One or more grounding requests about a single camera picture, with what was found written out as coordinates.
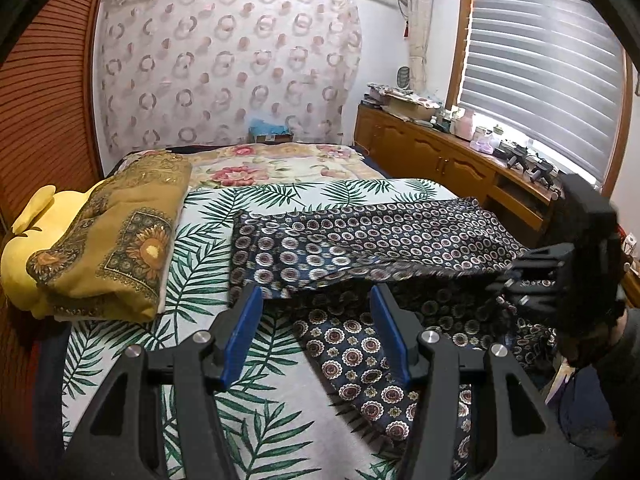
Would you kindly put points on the purple plastic bag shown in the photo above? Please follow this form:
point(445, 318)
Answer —
point(482, 144)

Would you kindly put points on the mustard patterned folded cloth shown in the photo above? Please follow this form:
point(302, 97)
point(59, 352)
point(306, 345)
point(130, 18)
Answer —
point(115, 230)

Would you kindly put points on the black clamp tool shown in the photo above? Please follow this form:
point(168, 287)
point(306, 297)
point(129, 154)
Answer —
point(515, 155)
point(542, 172)

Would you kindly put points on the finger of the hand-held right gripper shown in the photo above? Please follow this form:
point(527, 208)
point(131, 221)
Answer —
point(545, 255)
point(535, 297)

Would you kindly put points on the pink container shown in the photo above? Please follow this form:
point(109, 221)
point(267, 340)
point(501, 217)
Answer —
point(464, 125)

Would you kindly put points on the blue box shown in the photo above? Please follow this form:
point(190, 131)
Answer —
point(267, 127)

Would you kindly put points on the red hanging ornament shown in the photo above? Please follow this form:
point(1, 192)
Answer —
point(407, 30)

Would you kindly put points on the cluttered paper pile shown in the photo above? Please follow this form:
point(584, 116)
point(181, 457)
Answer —
point(405, 105)

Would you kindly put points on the yellow plush toy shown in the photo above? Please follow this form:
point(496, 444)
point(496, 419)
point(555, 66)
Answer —
point(20, 255)

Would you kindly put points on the wooden cabinet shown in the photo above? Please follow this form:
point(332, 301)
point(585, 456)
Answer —
point(425, 152)

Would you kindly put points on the floral blanket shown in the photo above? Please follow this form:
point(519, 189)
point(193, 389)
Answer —
point(280, 165)

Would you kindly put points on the leaf-print bed sheet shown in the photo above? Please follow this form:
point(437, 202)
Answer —
point(205, 260)

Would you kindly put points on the small round fan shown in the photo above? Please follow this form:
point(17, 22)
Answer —
point(403, 76)

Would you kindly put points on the navy circle-patterned garment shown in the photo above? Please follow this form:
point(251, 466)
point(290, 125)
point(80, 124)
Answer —
point(350, 245)

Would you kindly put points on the wrapped wall pipe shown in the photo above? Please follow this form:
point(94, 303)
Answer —
point(419, 20)

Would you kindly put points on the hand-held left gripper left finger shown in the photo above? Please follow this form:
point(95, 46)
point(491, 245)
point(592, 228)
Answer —
point(242, 332)

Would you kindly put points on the striped window blind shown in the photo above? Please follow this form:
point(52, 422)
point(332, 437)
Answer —
point(540, 60)

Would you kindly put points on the person's right forearm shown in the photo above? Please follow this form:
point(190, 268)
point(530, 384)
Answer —
point(620, 370)

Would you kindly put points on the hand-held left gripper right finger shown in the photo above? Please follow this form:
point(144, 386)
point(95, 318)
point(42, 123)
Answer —
point(390, 335)

